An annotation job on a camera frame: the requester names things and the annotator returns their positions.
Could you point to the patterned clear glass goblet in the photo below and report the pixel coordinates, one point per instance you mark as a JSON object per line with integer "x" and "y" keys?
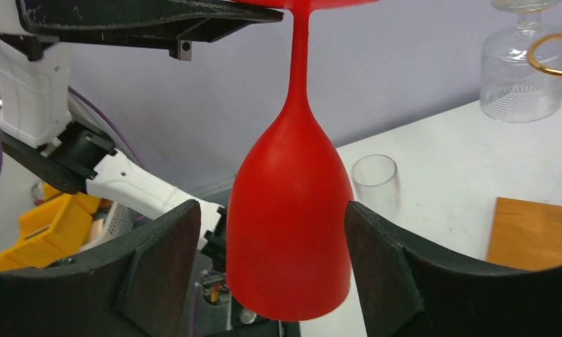
{"x": 511, "y": 89}

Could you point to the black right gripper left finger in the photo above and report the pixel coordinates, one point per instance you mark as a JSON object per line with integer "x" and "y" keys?
{"x": 133, "y": 285}

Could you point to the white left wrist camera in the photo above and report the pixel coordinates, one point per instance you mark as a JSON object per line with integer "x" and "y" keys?
{"x": 34, "y": 94}

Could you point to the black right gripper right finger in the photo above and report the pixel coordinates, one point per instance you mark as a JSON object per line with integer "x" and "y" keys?
{"x": 411, "y": 286}

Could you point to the yellow plastic bin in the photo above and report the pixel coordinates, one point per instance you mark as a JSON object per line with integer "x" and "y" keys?
{"x": 57, "y": 227}

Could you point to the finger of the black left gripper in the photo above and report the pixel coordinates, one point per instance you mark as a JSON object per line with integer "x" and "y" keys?
{"x": 158, "y": 24}

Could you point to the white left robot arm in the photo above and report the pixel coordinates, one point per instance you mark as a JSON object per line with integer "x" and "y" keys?
{"x": 81, "y": 158}

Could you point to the clear champagne flute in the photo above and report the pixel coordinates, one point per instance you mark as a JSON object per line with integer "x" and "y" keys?
{"x": 376, "y": 181}

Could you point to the red plastic goblet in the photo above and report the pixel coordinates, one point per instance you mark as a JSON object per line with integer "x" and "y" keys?
{"x": 287, "y": 256}

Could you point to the gold spiral rack wooden base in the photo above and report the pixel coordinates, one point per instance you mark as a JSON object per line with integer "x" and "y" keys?
{"x": 527, "y": 221}

